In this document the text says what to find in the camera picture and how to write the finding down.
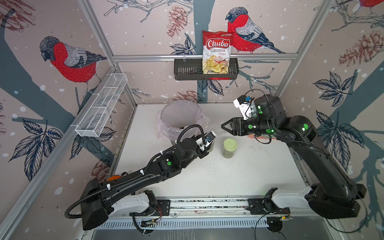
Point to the orange round object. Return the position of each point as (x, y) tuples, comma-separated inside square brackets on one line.
[(114, 177)]

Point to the clear plastic bin liner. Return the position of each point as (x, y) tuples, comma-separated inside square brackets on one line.
[(168, 126)]

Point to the dark grey wall shelf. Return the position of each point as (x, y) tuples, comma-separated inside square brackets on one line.
[(192, 70)]

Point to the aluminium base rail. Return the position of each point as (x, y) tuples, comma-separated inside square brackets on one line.
[(223, 207)]

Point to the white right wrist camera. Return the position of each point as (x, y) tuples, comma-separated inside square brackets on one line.
[(246, 106)]

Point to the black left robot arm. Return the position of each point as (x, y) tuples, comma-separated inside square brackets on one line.
[(97, 200)]

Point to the white wire mesh shelf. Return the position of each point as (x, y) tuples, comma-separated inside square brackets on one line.
[(100, 110)]

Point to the pink serving tray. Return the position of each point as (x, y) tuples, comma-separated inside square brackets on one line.
[(258, 137)]

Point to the Chuba cassava chips bag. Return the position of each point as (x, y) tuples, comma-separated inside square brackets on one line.
[(217, 48)]

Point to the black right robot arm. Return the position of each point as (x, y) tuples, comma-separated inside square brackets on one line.
[(335, 196)]

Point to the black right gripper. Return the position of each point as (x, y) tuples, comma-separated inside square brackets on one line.
[(235, 122)]

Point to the green lid mung bean jar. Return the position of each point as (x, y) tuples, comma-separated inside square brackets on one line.
[(229, 148)]

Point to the short clear mung bean jar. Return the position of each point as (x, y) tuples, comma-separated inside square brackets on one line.
[(211, 147)]

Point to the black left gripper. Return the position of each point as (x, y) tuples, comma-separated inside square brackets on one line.
[(204, 153)]

